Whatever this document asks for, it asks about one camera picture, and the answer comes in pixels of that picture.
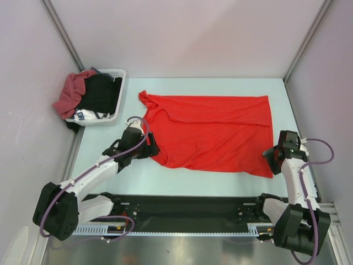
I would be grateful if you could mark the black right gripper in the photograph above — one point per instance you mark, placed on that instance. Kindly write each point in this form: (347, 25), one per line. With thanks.
(269, 154)

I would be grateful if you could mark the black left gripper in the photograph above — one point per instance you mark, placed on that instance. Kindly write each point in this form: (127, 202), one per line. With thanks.
(152, 149)

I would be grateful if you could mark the red tank top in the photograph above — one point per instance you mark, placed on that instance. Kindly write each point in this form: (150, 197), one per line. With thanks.
(211, 133)

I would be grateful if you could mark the pink garment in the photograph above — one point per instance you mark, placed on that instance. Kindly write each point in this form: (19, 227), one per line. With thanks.
(72, 93)

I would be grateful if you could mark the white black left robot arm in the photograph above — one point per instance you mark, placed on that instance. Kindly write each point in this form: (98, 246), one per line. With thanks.
(62, 207)

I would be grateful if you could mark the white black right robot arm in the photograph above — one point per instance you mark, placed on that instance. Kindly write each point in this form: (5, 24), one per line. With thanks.
(300, 225)

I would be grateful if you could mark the black garment in basket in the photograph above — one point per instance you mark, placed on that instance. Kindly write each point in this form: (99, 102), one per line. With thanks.
(100, 94)

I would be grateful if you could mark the white garment blue letters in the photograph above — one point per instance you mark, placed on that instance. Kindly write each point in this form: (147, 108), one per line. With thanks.
(81, 115)

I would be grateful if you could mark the white plastic laundry basket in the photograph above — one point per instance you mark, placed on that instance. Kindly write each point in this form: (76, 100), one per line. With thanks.
(110, 94)

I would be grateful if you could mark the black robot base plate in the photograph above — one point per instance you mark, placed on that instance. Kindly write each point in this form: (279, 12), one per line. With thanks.
(194, 215)

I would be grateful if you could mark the white slotted cable duct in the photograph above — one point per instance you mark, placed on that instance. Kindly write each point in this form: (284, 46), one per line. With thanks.
(252, 230)

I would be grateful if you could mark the right aluminium corner post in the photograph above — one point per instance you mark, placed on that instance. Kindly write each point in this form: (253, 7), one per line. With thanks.
(318, 19)

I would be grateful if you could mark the aluminium corner post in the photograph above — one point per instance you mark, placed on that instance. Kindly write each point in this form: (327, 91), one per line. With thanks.
(62, 32)
(318, 19)

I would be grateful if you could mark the left aluminium corner post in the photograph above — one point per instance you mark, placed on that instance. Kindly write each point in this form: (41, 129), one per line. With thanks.
(62, 32)

